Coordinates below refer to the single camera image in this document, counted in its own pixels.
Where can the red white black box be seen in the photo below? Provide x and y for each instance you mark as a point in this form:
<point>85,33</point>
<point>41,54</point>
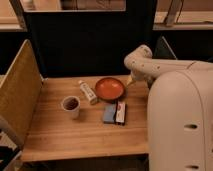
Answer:
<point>120,113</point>

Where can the blue sponge block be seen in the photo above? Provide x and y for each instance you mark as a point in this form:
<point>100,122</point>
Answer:
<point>109,114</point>

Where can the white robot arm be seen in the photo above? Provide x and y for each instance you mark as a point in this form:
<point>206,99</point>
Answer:
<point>179,110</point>

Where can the dark panel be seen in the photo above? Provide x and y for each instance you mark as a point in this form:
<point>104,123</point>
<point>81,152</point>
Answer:
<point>163,50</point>
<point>89,43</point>

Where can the wooden left side panel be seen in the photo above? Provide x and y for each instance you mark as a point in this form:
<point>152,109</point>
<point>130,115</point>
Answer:
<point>19,91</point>

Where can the orange ceramic bowl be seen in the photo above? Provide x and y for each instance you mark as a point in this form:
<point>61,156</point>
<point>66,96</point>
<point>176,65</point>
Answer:
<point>109,88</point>

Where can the dark right side panel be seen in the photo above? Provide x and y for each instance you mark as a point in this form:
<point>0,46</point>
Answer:
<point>163,50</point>

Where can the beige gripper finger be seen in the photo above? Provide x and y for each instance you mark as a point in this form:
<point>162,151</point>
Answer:
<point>130,80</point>

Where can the dark back panel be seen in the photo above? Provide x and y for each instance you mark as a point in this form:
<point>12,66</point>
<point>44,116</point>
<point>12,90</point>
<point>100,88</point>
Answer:
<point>89,43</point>

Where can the white tube bottle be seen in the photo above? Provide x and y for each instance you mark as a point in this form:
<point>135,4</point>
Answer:
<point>88,92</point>

